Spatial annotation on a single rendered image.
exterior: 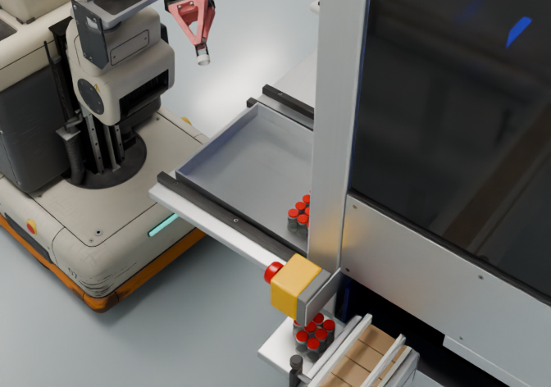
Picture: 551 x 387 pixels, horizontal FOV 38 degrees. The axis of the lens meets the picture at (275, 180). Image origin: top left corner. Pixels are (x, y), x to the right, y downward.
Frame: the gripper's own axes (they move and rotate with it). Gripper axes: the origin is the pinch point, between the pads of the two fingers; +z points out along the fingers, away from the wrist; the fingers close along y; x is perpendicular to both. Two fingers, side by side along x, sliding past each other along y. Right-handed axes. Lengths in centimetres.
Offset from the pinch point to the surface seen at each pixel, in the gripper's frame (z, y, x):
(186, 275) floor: 19, -119, -47
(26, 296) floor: 16, -105, -94
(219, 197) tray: 21.6, -22.5, -7.2
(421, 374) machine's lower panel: 61, -16, 23
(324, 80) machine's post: 22.2, 24.8, 21.4
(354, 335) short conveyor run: 53, -6, 14
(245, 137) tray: 6.8, -36.1, -2.5
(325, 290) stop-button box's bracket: 45.6, -4.8, 11.5
